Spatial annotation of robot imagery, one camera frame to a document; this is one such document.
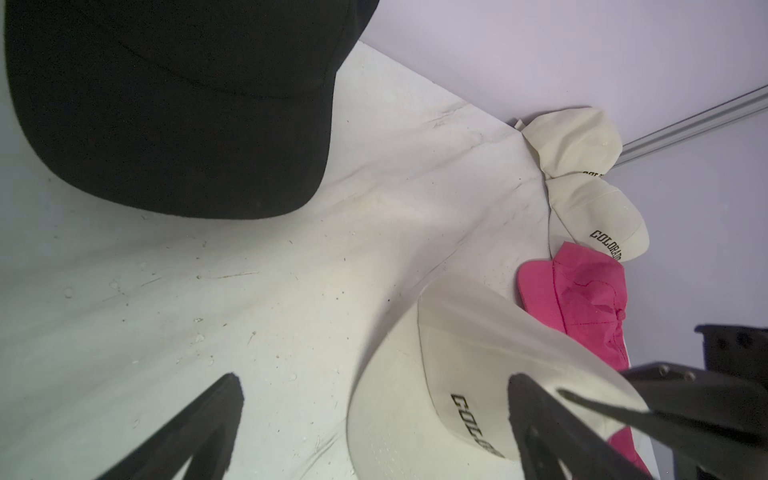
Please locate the cream colorado cap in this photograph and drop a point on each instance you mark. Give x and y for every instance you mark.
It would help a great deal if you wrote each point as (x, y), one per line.
(576, 140)
(432, 401)
(588, 211)

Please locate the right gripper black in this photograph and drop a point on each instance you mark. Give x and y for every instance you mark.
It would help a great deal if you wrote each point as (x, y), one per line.
(715, 419)

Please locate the black cap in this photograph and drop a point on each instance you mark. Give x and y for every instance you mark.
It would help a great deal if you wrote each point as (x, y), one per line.
(202, 109)

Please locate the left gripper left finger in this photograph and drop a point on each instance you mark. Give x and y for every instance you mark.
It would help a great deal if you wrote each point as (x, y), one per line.
(201, 438)

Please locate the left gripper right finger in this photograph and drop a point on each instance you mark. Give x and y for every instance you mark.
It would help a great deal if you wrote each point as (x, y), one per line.
(552, 441)

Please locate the pink cap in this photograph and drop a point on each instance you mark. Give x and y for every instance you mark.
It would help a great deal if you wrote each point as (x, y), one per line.
(581, 293)

